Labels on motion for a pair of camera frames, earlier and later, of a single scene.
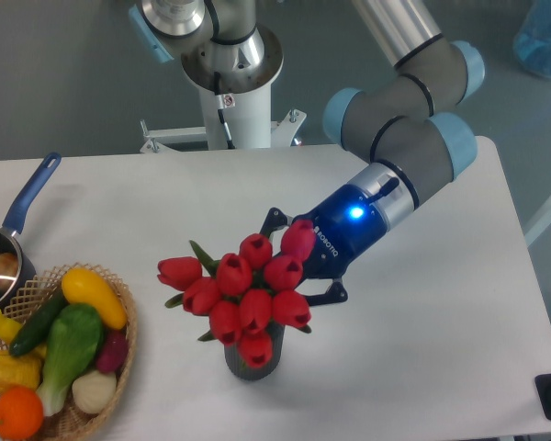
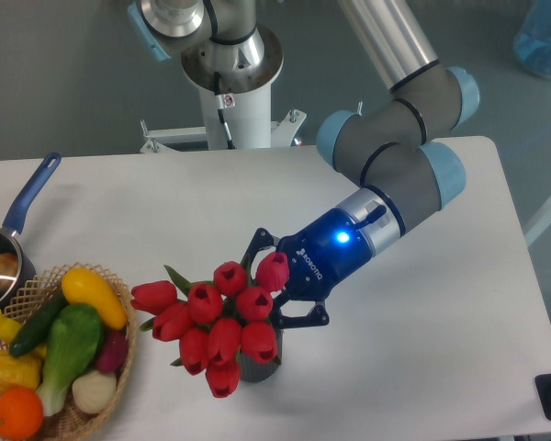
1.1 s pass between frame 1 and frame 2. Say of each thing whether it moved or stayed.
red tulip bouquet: moved
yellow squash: stayed
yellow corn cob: stayed
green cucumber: stayed
